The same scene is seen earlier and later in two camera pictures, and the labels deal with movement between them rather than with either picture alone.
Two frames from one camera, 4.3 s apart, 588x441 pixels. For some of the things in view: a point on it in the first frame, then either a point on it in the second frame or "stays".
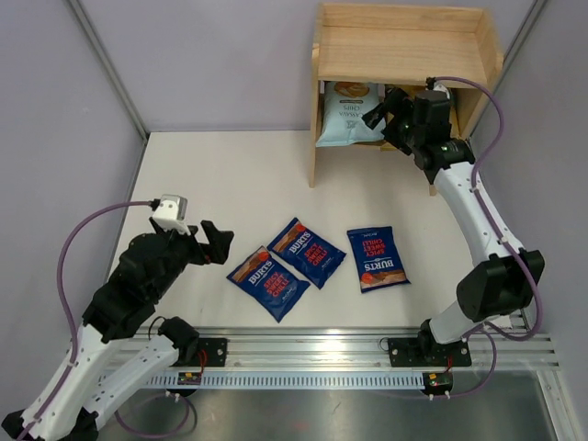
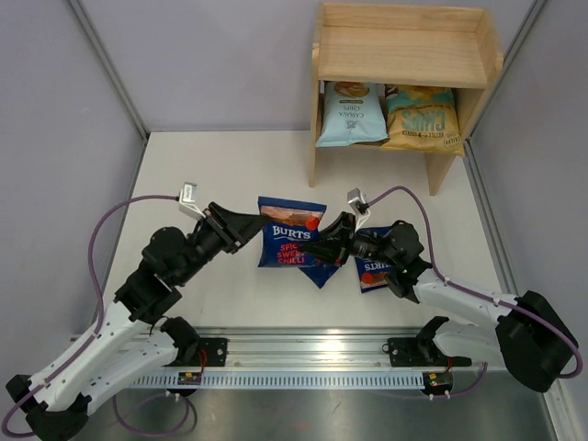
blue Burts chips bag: x=270 y=283 to x=292 y=224
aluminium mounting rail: x=359 y=348 stays
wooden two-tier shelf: x=403 y=46 stays
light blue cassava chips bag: x=345 y=104 stays
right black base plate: x=426 y=352 stays
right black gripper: x=397 y=102 to x=337 y=241
